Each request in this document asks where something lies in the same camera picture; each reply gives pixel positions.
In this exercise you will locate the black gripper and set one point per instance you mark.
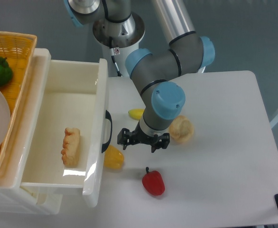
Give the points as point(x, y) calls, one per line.
point(126, 138)

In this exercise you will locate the white drawer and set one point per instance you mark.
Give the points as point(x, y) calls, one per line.
point(75, 96)
point(45, 203)

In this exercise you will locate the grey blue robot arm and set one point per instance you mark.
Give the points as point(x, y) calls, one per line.
point(152, 75)

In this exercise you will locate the croissant bread in drawer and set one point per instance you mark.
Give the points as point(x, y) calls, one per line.
point(70, 151)

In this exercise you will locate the white drawer cabinet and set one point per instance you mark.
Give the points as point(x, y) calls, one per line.
point(12, 198)

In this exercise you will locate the yellow banana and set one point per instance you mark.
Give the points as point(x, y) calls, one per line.
point(135, 114)

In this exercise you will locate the yellow bell pepper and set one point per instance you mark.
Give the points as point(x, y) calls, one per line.
point(113, 158)

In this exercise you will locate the round bread roll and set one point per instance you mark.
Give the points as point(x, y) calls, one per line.
point(181, 129)

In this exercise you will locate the red bell pepper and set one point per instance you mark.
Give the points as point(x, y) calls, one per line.
point(153, 183)

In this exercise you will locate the orange woven basket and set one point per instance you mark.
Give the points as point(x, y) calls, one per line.
point(19, 49)

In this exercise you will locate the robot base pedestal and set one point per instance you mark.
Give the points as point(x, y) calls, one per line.
point(118, 40)

